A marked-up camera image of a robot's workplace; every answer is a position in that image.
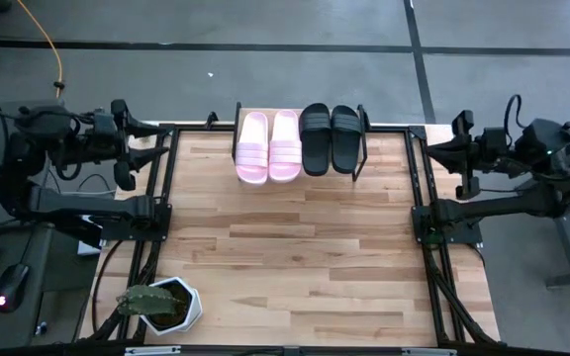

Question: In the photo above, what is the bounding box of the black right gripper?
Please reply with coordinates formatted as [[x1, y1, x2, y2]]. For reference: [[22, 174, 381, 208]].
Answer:
[[426, 109, 519, 202]]

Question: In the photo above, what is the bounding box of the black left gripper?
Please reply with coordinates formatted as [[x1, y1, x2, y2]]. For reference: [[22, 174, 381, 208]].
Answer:
[[84, 98, 173, 192]]

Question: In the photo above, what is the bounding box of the black foam slide sandal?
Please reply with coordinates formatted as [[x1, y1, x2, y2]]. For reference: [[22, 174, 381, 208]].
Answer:
[[331, 104, 364, 175], [298, 102, 333, 177]]

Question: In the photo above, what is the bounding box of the pink foam slide sandal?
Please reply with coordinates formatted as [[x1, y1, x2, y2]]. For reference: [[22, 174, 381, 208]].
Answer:
[[268, 109, 304, 184], [235, 111, 270, 186]]

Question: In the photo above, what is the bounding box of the white power adapter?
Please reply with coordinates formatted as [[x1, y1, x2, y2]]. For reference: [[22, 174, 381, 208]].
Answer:
[[76, 215, 106, 256]]

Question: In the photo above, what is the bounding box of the green cactus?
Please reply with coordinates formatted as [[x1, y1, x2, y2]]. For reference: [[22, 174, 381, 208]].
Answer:
[[115, 284, 183, 318]]

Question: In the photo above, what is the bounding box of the white hexagonal plant pot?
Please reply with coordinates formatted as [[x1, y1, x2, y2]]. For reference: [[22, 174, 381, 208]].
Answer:
[[139, 276, 204, 337]]

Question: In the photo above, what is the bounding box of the black computer mouse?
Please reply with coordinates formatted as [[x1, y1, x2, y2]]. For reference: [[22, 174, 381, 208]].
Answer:
[[0, 263, 32, 314]]

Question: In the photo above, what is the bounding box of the black aluminium table frame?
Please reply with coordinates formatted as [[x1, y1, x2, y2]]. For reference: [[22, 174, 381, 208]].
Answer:
[[79, 118, 502, 356]]

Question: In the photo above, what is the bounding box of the wooden shelf with black frame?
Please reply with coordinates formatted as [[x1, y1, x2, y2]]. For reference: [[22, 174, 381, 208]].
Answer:
[[232, 101, 371, 183]]

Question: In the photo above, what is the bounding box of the yellow cable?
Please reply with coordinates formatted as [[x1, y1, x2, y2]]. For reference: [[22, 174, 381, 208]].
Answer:
[[16, 0, 66, 99]]

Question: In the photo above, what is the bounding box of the silver metal bracket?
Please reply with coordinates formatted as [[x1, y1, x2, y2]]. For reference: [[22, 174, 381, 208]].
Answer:
[[401, 348, 457, 356], [125, 345, 182, 356]]

